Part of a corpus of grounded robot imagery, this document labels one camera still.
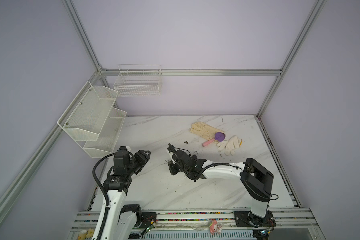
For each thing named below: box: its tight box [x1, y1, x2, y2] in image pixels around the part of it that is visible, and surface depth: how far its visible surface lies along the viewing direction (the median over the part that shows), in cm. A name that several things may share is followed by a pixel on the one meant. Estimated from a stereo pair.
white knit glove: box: [216, 135, 242, 156], surface depth 104 cm
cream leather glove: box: [190, 122, 225, 141], surface depth 113 cm
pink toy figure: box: [209, 220, 222, 235], surface depth 70 cm
